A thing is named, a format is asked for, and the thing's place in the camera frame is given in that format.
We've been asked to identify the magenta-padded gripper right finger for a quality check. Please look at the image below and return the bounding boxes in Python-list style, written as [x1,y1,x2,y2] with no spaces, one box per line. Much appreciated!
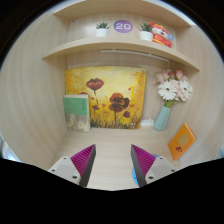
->
[130,143,177,188]

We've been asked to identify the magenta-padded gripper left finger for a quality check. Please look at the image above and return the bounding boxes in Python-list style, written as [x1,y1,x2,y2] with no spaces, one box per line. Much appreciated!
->
[48,143,97,188]

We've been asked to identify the orange covered book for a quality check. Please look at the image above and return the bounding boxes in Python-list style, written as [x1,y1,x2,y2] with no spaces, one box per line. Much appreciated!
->
[167,122,198,162]

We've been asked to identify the teal faceted vase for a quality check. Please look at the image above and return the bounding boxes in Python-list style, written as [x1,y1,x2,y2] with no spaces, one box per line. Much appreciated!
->
[153,104,172,132]

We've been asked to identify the green covered book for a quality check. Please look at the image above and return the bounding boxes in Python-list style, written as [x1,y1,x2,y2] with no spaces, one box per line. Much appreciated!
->
[63,94,92,133]

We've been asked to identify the pink and white flower bouquet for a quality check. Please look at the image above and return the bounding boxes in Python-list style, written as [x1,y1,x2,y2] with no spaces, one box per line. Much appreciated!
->
[154,69,194,108]

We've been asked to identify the yellow poppy flower painting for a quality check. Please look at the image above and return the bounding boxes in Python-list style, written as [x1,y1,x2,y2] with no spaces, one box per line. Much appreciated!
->
[64,66,147,130]

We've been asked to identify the white light bar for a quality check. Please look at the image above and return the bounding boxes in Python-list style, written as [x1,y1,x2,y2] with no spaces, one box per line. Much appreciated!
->
[100,49,170,64]

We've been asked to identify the wooden shelf unit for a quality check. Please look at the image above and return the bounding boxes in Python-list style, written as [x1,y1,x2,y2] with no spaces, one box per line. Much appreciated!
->
[41,0,201,73]

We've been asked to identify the white charger with cable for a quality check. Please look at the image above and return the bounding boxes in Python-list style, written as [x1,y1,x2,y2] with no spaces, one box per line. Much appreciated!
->
[139,114,155,128]

